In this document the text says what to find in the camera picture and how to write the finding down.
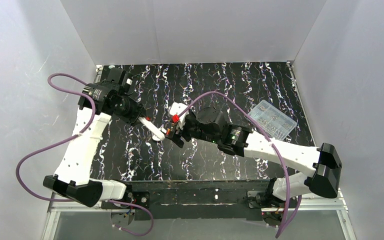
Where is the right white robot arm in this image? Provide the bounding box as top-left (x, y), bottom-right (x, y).
top-left (166, 102), bottom-right (342, 202)

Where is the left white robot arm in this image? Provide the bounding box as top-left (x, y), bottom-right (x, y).
top-left (43, 68), bottom-right (146, 207)

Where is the aluminium frame rail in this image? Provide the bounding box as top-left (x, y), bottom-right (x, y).
top-left (47, 190), bottom-right (348, 213)

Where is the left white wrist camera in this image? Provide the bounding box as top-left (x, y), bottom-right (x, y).
top-left (124, 77), bottom-right (133, 88)

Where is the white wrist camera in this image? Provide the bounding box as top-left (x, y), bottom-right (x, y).
top-left (124, 77), bottom-right (133, 88)
top-left (168, 102), bottom-right (189, 129)

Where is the white remote control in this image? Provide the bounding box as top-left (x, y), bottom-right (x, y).
top-left (138, 117), bottom-right (166, 142)

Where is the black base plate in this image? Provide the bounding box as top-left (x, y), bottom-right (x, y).
top-left (89, 179), bottom-right (299, 222)

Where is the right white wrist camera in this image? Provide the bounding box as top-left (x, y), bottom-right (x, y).
top-left (168, 102), bottom-right (189, 129)

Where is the clear plastic screw box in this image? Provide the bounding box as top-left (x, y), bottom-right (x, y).
top-left (248, 100), bottom-right (298, 141)

